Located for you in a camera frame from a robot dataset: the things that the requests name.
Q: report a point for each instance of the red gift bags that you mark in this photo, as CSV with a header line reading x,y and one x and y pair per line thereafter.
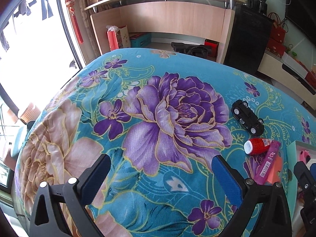
x,y
276,37

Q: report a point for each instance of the orange packet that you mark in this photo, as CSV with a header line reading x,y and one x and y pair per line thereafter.
x,y
277,169

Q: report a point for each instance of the small red bottle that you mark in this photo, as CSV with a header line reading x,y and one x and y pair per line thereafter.
x,y
258,146

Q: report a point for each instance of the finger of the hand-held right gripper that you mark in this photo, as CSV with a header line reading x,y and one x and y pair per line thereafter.
x,y
306,177

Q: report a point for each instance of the floral turquoise blanket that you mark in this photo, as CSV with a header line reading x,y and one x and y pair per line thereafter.
x,y
148,153

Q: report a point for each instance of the blue box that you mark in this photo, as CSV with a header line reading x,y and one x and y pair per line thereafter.
x,y
140,40

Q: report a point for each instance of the pink smart band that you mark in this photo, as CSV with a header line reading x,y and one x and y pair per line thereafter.
x,y
306,156

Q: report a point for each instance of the wooden desk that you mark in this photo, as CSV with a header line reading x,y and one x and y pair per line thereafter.
x,y
172,17

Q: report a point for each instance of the white television stand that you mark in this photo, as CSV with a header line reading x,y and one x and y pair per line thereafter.
x,y
276,71

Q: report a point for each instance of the red knot decoration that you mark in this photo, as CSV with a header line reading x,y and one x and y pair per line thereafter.
x,y
74,12

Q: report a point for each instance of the red box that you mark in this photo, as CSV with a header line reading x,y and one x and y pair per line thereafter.
x,y
211,45

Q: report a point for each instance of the white flat box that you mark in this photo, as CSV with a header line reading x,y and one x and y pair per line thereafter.
x,y
293,63

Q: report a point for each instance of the wicker basket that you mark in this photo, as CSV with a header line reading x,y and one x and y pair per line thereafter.
x,y
29,113

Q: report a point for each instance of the stack of red boxes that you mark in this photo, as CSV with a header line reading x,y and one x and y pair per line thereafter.
x,y
311,76

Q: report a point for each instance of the black cabinet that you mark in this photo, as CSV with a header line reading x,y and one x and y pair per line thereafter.
x,y
246,42

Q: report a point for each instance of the teal storage box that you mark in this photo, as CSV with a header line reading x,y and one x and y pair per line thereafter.
x,y
291,158

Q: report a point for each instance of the black television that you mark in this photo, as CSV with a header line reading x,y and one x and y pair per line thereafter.
x,y
301,5

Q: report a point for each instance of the black plastic stand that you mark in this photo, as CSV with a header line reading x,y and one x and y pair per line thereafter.
x,y
190,48

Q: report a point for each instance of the black toy car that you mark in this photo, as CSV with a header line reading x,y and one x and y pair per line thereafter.
x,y
246,117

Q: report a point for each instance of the beige paper bag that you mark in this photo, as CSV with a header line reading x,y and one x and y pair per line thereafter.
x,y
124,37

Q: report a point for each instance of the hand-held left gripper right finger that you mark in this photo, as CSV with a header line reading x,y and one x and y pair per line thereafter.
x,y
226,180

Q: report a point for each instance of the red paper bag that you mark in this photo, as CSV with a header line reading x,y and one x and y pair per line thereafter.
x,y
113,39

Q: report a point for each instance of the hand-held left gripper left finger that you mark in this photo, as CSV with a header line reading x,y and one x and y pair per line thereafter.
x,y
95,180

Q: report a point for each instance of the pink tube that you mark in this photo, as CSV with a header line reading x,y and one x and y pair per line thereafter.
x,y
267,163

